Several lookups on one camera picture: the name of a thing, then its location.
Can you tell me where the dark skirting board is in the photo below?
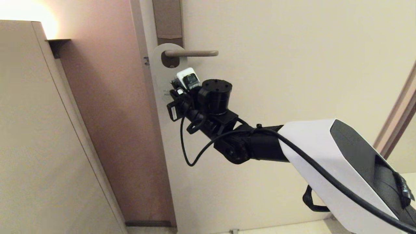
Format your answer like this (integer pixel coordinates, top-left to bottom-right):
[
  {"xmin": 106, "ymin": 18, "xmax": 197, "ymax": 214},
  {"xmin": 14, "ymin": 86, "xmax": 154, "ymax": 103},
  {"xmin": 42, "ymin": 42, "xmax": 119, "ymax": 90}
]
[{"xmin": 125, "ymin": 221, "xmax": 173, "ymax": 227}]

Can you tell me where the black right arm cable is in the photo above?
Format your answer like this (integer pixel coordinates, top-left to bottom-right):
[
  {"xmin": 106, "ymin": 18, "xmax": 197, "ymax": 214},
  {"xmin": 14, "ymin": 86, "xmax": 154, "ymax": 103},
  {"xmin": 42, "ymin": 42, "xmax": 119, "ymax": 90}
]
[{"xmin": 180, "ymin": 112, "xmax": 416, "ymax": 233}]

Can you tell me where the brown door lock plate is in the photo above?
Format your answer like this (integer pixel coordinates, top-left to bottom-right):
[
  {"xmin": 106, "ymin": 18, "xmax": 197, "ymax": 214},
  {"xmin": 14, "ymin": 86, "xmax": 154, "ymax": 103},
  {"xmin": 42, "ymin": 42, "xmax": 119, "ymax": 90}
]
[{"xmin": 152, "ymin": 0, "xmax": 184, "ymax": 69}]

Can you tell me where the beige door handle lever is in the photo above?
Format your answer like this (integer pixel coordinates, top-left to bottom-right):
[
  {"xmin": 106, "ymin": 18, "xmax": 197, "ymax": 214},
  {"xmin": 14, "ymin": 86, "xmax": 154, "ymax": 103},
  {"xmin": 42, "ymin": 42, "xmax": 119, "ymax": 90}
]
[{"xmin": 164, "ymin": 50, "xmax": 219, "ymax": 58}]

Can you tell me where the black braided cable loop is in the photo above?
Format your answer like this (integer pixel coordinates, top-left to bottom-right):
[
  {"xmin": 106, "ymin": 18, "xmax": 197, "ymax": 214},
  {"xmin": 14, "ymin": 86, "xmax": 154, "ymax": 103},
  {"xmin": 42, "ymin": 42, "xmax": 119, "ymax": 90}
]
[{"xmin": 302, "ymin": 185, "xmax": 331, "ymax": 213}]

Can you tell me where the white door hanger sign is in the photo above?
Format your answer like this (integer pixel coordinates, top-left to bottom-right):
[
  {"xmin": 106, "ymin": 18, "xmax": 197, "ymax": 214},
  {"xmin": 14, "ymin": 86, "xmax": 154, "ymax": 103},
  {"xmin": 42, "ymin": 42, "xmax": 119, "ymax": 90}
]
[{"xmin": 153, "ymin": 43, "xmax": 188, "ymax": 105}]

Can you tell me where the white shelf board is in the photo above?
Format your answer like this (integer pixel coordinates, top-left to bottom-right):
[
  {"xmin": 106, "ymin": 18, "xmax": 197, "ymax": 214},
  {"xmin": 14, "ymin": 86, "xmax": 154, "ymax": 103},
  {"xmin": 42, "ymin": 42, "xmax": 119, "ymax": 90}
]
[{"xmin": 401, "ymin": 173, "xmax": 416, "ymax": 195}]

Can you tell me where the white room door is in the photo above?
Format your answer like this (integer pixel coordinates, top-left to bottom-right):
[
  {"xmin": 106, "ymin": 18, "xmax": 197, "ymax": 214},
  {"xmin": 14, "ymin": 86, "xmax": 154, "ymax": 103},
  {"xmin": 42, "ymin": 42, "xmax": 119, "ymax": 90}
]
[{"xmin": 138, "ymin": 0, "xmax": 416, "ymax": 234}]

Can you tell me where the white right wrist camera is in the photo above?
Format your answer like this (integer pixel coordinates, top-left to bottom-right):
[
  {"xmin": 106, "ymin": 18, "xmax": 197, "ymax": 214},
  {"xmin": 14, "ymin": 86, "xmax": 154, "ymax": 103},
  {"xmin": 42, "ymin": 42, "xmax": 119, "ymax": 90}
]
[{"xmin": 176, "ymin": 67, "xmax": 202, "ymax": 91}]

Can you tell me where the taupe side doorway frame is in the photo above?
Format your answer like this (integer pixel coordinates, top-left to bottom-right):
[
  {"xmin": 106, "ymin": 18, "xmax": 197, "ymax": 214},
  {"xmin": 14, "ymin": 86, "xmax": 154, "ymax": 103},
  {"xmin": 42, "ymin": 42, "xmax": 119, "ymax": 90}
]
[{"xmin": 374, "ymin": 60, "xmax": 416, "ymax": 160}]

